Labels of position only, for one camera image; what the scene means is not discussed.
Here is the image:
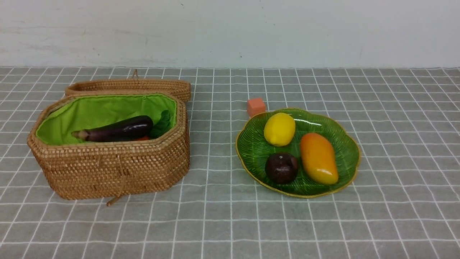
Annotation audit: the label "yellow lemon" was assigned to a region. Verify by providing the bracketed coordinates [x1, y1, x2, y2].
[263, 113, 296, 146]

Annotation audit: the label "dark purple plum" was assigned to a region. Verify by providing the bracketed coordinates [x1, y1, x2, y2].
[265, 153, 299, 184]

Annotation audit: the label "orange carrot green leaves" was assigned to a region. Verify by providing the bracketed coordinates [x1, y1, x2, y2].
[135, 110, 171, 141]

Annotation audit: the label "orange yellow mango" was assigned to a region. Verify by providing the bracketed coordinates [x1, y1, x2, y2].
[300, 132, 339, 185]

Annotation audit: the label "purple eggplant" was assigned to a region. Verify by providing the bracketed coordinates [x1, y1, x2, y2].
[71, 115, 154, 142]

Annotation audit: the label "small orange cube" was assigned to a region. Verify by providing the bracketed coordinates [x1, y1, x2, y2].
[247, 98, 266, 118]

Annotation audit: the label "green glass plate gold rim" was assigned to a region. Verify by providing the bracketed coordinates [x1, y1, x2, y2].
[235, 108, 362, 199]

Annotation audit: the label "woven wicker basket green lining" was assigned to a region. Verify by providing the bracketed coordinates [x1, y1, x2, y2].
[27, 91, 190, 205]

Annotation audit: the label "grey checked tablecloth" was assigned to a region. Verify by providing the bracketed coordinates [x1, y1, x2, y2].
[0, 67, 460, 259]

